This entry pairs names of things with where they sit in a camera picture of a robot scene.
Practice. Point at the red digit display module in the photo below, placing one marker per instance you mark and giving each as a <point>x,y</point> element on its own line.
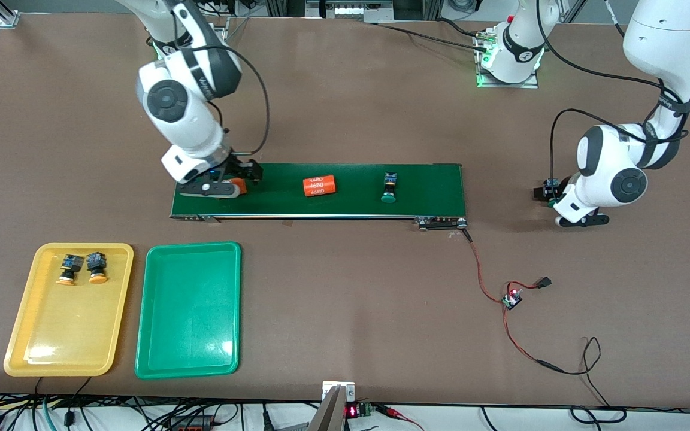
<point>352,411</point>

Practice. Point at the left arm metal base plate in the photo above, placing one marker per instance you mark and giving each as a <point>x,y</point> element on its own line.
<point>527,84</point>

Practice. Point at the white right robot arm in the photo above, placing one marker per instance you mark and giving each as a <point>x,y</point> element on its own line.
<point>189,120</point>

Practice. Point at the green conveyor belt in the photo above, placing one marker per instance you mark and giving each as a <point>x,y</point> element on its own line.
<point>429,191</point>

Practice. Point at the green plastic tray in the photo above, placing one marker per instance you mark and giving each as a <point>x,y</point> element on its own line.
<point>189,311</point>

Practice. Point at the green mushroom push button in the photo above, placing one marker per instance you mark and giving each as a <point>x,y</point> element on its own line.
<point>388,182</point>
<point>553,182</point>

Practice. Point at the small motor controller board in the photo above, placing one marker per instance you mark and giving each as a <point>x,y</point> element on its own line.
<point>511,301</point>

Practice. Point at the white power strip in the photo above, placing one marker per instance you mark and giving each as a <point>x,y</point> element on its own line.
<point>351,11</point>

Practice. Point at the yellow mushroom push button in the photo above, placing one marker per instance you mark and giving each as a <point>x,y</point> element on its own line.
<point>97,263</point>
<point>68,263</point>

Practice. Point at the red clip lead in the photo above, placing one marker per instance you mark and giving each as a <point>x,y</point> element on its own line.
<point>396,413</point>

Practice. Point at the grey camera mount pole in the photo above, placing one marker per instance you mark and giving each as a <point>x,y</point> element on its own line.
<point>330,413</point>

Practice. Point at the orange cylinder marked 4680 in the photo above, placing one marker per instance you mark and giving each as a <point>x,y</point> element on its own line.
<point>320,185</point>
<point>243,184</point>

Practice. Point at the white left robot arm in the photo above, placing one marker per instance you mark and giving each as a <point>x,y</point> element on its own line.
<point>611,161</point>

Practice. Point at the white mount bracket plate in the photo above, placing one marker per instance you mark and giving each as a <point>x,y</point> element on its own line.
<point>350,390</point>

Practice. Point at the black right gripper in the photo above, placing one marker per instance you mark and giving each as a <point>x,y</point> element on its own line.
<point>242,167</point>

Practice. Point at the black box with red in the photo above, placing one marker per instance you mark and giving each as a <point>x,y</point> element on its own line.
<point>192,422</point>

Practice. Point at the aluminium frame post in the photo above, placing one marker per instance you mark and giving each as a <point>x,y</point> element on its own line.
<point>8,17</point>

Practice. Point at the yellow plastic tray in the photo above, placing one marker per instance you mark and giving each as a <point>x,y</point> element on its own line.
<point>69,323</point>

